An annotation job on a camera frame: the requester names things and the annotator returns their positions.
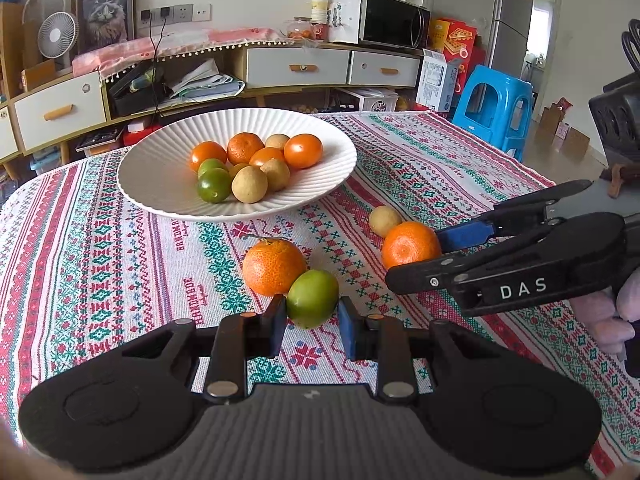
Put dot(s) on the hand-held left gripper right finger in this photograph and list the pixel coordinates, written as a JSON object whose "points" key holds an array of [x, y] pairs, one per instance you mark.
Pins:
{"points": [[347, 330]]}

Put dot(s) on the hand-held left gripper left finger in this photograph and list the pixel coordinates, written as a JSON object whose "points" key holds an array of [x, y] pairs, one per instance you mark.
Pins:
{"points": [[277, 325]]}

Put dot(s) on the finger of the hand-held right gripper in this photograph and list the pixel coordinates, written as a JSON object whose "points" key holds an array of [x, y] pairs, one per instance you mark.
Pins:
{"points": [[500, 262], [465, 235]]}

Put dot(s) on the green tomato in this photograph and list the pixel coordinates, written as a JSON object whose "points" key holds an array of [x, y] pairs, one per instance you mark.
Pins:
{"points": [[312, 297], [212, 164], [213, 187]]}

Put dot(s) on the large orange mandarin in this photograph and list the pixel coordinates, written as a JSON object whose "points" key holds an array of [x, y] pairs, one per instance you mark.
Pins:
{"points": [[411, 245], [274, 266]]}

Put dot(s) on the small yellow round fruit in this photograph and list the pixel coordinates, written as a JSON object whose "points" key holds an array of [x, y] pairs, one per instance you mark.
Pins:
{"points": [[238, 169]]}

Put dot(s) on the orange tomato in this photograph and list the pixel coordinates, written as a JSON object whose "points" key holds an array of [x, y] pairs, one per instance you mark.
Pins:
{"points": [[266, 155], [208, 154], [303, 150]]}

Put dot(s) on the white ribbed plate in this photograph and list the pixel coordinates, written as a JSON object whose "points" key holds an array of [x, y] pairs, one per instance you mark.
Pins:
{"points": [[160, 185]]}

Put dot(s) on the person's right hand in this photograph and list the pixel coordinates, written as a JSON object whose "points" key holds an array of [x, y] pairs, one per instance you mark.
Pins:
{"points": [[600, 320]]}

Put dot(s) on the blue plastic stool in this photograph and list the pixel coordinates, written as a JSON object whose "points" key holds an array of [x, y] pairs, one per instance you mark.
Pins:
{"points": [[492, 105]]}

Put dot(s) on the brown cardboard boxes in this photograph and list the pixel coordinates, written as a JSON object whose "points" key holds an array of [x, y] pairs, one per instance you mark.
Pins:
{"points": [[565, 132]]}

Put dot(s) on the white and blue carton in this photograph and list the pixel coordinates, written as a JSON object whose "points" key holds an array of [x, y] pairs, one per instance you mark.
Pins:
{"points": [[437, 80]]}

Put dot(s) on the white printed carton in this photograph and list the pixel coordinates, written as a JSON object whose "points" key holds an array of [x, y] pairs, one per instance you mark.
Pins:
{"points": [[375, 101]]}

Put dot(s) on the black perforated object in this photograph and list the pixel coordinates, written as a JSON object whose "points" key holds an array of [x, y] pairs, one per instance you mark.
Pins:
{"points": [[620, 120]]}

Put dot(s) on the small orange mandarin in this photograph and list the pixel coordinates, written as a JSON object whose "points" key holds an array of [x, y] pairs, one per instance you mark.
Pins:
{"points": [[245, 146]]}

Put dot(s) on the white cabinet drawer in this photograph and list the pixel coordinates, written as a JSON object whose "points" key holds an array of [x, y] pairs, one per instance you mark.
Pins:
{"points": [[7, 132], [385, 69], [60, 110], [300, 67]]}

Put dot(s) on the patterned woven tablecloth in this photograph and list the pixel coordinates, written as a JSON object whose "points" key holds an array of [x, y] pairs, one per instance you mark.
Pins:
{"points": [[100, 260]]}

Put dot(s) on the red gift box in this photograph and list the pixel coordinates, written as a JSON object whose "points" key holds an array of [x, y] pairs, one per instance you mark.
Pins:
{"points": [[455, 40]]}

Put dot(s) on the grey refrigerator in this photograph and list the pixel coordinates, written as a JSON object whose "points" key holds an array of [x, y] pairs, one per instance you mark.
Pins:
{"points": [[510, 20]]}

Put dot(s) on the black and white microwave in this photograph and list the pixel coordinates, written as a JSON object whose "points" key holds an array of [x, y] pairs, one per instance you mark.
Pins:
{"points": [[395, 22]]}

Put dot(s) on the red flat box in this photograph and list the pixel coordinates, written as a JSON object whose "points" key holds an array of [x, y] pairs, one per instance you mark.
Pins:
{"points": [[142, 134]]}

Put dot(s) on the stack of papers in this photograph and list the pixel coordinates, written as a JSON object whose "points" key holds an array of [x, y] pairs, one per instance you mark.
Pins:
{"points": [[205, 82]]}

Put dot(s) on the clear storage bin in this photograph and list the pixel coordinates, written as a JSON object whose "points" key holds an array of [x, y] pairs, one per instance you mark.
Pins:
{"points": [[100, 141]]}

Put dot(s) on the wooden sideboard cabinet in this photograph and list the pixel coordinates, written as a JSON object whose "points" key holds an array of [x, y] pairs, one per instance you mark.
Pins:
{"points": [[235, 67]]}

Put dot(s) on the glass jar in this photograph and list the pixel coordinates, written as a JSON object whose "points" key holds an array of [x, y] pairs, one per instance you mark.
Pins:
{"points": [[299, 30]]}

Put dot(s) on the yellow lidded container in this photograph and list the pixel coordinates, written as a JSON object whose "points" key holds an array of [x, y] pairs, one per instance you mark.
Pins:
{"points": [[319, 7]]}

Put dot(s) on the black tray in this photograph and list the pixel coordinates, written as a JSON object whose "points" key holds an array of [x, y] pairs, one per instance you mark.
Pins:
{"points": [[135, 95]]}

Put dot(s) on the blue storage bin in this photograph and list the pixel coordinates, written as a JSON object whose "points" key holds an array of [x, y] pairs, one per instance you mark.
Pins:
{"points": [[46, 162]]}

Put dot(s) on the pink tasselled cloth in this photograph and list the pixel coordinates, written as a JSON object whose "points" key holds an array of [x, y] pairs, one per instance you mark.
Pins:
{"points": [[200, 42]]}

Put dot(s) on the small cardboard box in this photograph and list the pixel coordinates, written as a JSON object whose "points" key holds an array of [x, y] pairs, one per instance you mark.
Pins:
{"points": [[37, 75]]}

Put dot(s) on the framed cat picture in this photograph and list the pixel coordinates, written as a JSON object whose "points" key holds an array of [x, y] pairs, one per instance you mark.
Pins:
{"points": [[105, 12]]}

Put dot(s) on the white electric fan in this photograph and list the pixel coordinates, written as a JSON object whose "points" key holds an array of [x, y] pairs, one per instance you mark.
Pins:
{"points": [[57, 35]]}

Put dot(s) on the wall socket panel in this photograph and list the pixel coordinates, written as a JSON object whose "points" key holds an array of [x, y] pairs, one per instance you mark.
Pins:
{"points": [[175, 14]]}

